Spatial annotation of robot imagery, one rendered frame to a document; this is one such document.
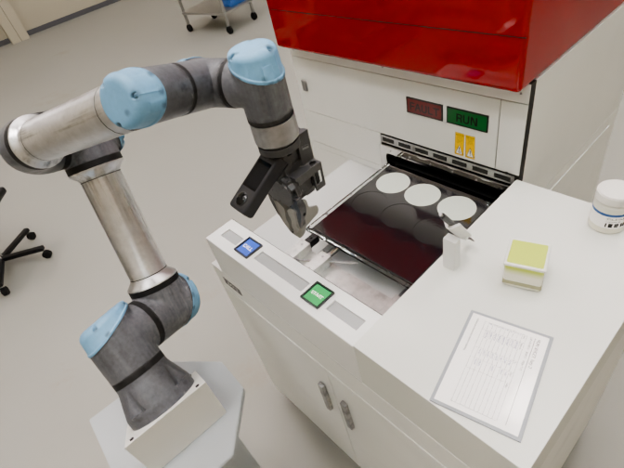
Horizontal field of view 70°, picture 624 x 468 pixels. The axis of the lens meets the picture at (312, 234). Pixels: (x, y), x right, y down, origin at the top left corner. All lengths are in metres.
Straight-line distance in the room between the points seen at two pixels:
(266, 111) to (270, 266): 0.51
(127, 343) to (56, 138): 0.42
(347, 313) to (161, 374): 0.40
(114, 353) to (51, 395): 1.60
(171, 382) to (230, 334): 1.29
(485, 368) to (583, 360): 0.16
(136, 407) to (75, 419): 1.41
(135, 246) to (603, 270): 0.97
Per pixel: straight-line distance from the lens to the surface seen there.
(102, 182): 1.02
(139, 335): 1.00
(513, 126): 1.18
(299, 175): 0.76
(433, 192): 1.31
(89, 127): 0.74
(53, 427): 2.46
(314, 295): 1.00
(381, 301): 1.07
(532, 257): 0.96
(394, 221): 1.23
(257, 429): 1.98
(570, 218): 1.16
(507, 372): 0.87
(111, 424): 1.20
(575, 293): 1.00
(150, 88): 0.64
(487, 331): 0.92
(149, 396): 0.99
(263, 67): 0.66
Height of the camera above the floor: 1.72
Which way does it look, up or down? 42 degrees down
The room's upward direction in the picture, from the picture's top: 15 degrees counter-clockwise
